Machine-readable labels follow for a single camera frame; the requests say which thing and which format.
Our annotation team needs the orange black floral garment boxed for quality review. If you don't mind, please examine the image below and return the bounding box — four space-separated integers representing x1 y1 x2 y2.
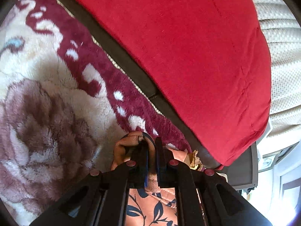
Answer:
110 132 228 226

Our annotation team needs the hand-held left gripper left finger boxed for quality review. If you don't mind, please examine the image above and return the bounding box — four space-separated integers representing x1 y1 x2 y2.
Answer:
30 135 149 226

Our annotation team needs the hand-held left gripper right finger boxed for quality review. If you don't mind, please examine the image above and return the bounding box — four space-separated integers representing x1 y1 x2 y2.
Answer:
155 137 268 226

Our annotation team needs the red cloth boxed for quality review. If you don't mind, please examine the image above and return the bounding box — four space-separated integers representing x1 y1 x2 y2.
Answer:
53 0 272 170

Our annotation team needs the floral plush blanket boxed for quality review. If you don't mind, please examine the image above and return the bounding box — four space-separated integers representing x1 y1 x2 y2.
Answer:
0 0 195 226

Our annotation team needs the beige dotted curtain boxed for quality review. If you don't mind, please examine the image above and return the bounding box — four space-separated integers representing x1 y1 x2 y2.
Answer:
242 0 301 144

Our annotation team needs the silver refrigerator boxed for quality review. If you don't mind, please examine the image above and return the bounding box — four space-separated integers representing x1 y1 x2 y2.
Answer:
232 142 259 190

